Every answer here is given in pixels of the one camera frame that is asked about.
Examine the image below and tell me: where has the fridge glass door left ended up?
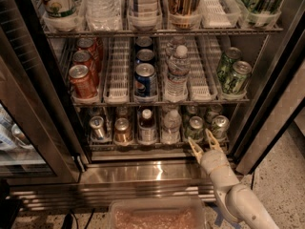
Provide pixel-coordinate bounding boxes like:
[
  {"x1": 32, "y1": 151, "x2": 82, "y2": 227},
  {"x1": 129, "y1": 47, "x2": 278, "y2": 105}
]
[{"x1": 0, "y1": 0, "x2": 87, "y2": 186}]

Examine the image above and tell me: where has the white labelled bottle top shelf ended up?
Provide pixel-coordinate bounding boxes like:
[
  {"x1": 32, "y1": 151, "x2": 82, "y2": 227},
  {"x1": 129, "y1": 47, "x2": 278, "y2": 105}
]
[{"x1": 130, "y1": 0, "x2": 158, "y2": 30}]

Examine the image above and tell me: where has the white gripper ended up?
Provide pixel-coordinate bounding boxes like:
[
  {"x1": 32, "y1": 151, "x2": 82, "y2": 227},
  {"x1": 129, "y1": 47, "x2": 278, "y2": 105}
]
[{"x1": 188, "y1": 129, "x2": 232, "y2": 179}]

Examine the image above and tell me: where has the green can front bottom shelf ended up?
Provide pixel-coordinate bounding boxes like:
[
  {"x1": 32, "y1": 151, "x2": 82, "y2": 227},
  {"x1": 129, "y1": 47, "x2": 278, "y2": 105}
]
[{"x1": 184, "y1": 116, "x2": 203, "y2": 142}]

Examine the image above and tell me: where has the green can right rear bottom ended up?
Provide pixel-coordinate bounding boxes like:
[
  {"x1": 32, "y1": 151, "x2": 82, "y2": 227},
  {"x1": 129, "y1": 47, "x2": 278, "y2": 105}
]
[{"x1": 204, "y1": 104, "x2": 223, "y2": 124}]

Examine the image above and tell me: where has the empty white tray top shelf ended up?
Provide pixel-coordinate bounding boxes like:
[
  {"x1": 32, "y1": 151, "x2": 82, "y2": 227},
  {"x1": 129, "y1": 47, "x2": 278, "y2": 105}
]
[{"x1": 201, "y1": 0, "x2": 241, "y2": 29}]

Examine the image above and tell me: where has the fridge door right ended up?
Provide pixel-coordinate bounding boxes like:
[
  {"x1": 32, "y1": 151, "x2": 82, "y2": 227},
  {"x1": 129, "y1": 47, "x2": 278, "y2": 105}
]
[{"x1": 230, "y1": 14, "x2": 305, "y2": 175}]

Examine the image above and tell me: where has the black cables left floor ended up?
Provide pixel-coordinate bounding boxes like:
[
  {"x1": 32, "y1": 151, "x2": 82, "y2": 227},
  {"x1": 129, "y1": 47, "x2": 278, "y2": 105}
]
[{"x1": 60, "y1": 207, "x2": 96, "y2": 229}]

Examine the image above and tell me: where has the blue pepsi can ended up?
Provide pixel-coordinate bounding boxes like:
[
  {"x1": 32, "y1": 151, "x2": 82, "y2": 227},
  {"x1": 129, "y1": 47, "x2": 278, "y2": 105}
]
[
  {"x1": 135, "y1": 36, "x2": 153, "y2": 52},
  {"x1": 135, "y1": 49, "x2": 155, "y2": 65},
  {"x1": 134, "y1": 63, "x2": 157, "y2": 97}
]

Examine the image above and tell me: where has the green can rear middle shelf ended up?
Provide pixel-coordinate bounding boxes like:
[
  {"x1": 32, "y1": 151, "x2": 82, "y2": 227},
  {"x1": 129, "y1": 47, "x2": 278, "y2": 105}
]
[{"x1": 216, "y1": 47, "x2": 242, "y2": 83}]

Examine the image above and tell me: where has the blue pepsi can rear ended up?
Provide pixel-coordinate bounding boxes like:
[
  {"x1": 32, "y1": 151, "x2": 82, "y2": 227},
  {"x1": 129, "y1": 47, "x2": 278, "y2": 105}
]
[{"x1": 135, "y1": 36, "x2": 153, "y2": 52}]

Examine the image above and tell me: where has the silver can front bottom shelf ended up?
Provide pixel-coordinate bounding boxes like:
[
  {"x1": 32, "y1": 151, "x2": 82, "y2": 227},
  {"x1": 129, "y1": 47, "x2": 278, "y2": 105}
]
[{"x1": 90, "y1": 115, "x2": 107, "y2": 140}]

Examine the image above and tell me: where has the dark soda bottle white cap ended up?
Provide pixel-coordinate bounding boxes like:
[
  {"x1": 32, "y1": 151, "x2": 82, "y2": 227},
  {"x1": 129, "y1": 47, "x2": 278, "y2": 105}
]
[{"x1": 139, "y1": 109, "x2": 157, "y2": 144}]

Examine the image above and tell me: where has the blue pepsi can front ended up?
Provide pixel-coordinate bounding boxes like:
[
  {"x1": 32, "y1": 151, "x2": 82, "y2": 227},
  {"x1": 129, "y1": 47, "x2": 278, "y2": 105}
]
[{"x1": 134, "y1": 63, "x2": 157, "y2": 97}]

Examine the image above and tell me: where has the clear water bottle bottom shelf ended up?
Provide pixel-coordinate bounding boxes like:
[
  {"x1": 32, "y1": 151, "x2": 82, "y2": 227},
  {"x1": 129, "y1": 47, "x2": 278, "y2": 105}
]
[{"x1": 161, "y1": 110, "x2": 182, "y2": 144}]

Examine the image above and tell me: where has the green can rear bottom shelf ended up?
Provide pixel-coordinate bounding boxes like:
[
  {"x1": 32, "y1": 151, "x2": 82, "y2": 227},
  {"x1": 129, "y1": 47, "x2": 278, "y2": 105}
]
[{"x1": 183, "y1": 105, "x2": 198, "y2": 124}]

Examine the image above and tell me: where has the orange can shelf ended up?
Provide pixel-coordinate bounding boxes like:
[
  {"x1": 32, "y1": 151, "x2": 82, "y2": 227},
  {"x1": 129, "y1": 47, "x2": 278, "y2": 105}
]
[
  {"x1": 72, "y1": 50, "x2": 99, "y2": 86},
  {"x1": 69, "y1": 65, "x2": 97, "y2": 99},
  {"x1": 76, "y1": 37, "x2": 103, "y2": 72}
]

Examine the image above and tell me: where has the water bottle top shelf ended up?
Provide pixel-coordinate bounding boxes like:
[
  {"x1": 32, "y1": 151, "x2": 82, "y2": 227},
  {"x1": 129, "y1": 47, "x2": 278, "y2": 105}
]
[{"x1": 84, "y1": 0, "x2": 122, "y2": 31}]

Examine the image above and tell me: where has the water bottle middle shelf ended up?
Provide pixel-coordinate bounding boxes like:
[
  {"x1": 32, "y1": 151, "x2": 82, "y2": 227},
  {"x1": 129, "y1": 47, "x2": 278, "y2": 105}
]
[{"x1": 166, "y1": 45, "x2": 191, "y2": 98}]

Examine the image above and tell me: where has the empty white tray left middle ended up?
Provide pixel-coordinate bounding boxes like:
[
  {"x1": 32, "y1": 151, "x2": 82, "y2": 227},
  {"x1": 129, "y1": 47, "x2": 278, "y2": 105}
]
[{"x1": 103, "y1": 38, "x2": 130, "y2": 104}]

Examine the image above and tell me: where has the orange can front middle shelf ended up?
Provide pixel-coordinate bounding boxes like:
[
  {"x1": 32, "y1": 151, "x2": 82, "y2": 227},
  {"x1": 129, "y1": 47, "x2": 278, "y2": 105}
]
[{"x1": 69, "y1": 65, "x2": 97, "y2": 99}]

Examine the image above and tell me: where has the bronze can front bottom shelf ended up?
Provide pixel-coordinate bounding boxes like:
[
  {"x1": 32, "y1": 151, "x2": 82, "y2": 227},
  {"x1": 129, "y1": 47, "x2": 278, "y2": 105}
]
[{"x1": 114, "y1": 118, "x2": 132, "y2": 144}]

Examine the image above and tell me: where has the green can right front bottom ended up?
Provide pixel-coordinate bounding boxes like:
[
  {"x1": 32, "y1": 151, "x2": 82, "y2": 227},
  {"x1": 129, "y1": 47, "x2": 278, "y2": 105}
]
[{"x1": 210, "y1": 115, "x2": 230, "y2": 141}]

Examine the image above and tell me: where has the empty white tray right middle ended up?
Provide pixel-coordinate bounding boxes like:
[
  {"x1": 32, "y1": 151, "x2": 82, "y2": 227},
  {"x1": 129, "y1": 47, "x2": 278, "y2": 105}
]
[{"x1": 187, "y1": 37, "x2": 217, "y2": 102}]

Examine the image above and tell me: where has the green can front middle shelf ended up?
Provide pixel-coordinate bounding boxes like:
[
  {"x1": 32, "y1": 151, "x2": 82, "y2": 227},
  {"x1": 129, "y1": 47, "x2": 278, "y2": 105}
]
[{"x1": 222, "y1": 61, "x2": 252, "y2": 94}]

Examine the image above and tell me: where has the orange can rear middle shelf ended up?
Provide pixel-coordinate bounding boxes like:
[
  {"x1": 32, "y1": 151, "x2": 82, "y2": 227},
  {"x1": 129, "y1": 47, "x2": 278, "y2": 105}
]
[{"x1": 76, "y1": 37, "x2": 103, "y2": 72}]

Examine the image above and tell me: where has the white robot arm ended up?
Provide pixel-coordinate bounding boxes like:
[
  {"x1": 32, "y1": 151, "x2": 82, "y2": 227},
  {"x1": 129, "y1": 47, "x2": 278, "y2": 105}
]
[{"x1": 188, "y1": 129, "x2": 279, "y2": 229}]

